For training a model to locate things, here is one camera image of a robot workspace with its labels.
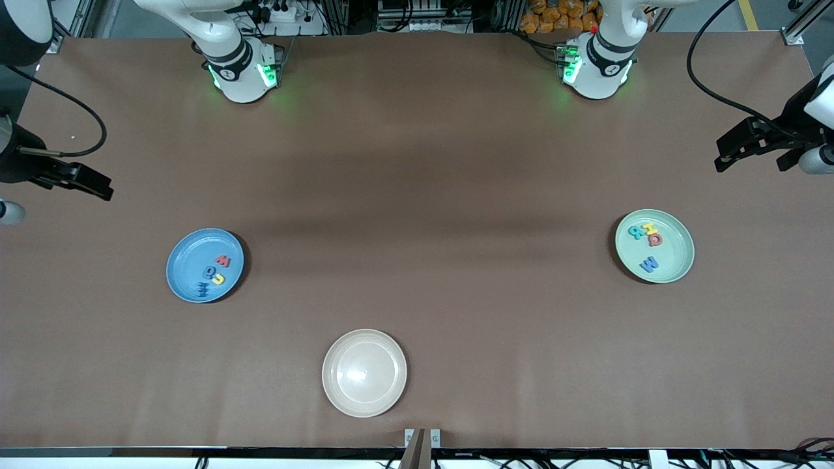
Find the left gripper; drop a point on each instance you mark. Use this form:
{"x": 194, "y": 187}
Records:
{"x": 789, "y": 124}

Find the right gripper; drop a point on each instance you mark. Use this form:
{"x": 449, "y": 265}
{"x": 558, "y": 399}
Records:
{"x": 18, "y": 163}

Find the yellow uppercase H letter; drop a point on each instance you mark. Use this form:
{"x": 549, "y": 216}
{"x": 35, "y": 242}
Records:
{"x": 651, "y": 228}

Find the red uppercase Q letter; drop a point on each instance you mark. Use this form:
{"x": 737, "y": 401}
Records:
{"x": 651, "y": 240}

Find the teal uppercase R letter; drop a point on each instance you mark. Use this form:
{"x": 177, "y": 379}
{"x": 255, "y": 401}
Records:
{"x": 635, "y": 231}

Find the blue lowercase g letter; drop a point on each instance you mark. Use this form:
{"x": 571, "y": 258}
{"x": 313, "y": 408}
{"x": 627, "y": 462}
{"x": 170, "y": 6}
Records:
{"x": 208, "y": 273}

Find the blue uppercase W letter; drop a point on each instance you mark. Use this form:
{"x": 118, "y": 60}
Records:
{"x": 649, "y": 264}

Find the red lowercase w letter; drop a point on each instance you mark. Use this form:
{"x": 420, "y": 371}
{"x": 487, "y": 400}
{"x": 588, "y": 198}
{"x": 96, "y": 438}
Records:
{"x": 222, "y": 262}

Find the purple lowercase m letter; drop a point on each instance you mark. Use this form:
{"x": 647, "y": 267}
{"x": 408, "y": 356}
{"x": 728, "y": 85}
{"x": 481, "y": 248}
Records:
{"x": 203, "y": 290}

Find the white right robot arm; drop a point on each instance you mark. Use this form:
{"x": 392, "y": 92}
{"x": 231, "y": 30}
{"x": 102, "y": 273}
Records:
{"x": 241, "y": 78}

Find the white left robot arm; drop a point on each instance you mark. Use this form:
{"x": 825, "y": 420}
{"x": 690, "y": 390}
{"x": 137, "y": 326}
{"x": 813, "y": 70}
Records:
{"x": 603, "y": 71}

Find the blue plate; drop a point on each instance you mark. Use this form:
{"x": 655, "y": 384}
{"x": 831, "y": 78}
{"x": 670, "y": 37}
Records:
{"x": 189, "y": 260}

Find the green plate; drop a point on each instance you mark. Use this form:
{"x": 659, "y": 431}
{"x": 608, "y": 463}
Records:
{"x": 674, "y": 254}

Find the orange bagged items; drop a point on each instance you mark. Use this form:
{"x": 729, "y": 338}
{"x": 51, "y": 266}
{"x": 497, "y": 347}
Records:
{"x": 560, "y": 16}

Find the white power strip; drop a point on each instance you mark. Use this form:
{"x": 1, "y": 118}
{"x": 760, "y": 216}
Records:
{"x": 280, "y": 13}

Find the brown table cover sheet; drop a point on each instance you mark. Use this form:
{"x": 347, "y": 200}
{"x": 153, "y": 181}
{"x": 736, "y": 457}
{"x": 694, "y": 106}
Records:
{"x": 521, "y": 358}

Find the beige plate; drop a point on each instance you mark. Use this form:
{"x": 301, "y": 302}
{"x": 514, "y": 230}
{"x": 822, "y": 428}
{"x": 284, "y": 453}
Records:
{"x": 364, "y": 372}

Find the aluminium frame post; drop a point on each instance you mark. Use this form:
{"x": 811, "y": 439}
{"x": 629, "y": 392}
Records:
{"x": 58, "y": 42}
{"x": 796, "y": 36}

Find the metal table edge bracket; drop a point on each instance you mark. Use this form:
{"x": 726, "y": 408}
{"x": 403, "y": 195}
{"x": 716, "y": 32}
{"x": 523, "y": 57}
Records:
{"x": 409, "y": 438}

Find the brown tapered post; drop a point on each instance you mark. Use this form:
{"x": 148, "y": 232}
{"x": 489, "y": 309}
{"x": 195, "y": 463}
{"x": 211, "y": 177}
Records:
{"x": 417, "y": 456}

